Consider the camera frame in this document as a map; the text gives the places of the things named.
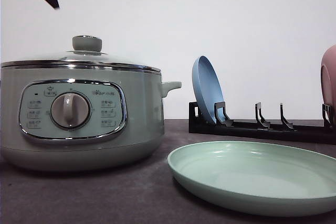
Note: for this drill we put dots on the glass steamer lid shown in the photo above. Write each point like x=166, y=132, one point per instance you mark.
x=84, y=58

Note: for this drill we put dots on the green plate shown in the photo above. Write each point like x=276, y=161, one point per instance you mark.
x=255, y=178

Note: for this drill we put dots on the green electric steamer pot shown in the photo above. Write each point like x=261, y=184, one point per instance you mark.
x=81, y=119

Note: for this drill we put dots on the blue plate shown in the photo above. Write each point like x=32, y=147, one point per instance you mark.
x=207, y=85

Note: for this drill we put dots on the pink plate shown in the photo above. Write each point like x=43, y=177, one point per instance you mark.
x=328, y=80

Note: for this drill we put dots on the black dish rack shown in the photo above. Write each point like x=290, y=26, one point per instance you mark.
x=286, y=132

